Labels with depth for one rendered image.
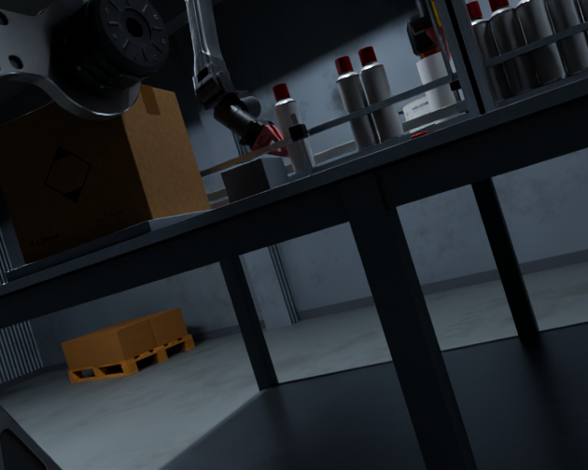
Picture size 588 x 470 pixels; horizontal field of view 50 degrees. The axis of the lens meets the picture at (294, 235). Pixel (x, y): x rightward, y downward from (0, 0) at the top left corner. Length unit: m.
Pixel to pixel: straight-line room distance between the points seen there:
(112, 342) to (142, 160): 4.84
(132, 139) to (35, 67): 0.22
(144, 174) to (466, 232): 3.86
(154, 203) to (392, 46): 3.97
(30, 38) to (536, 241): 4.03
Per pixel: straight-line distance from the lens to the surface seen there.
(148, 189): 1.17
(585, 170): 4.57
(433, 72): 1.61
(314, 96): 5.33
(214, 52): 1.57
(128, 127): 1.19
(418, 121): 1.40
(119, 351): 5.92
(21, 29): 1.08
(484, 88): 1.18
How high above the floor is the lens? 0.75
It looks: level
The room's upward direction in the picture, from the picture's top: 17 degrees counter-clockwise
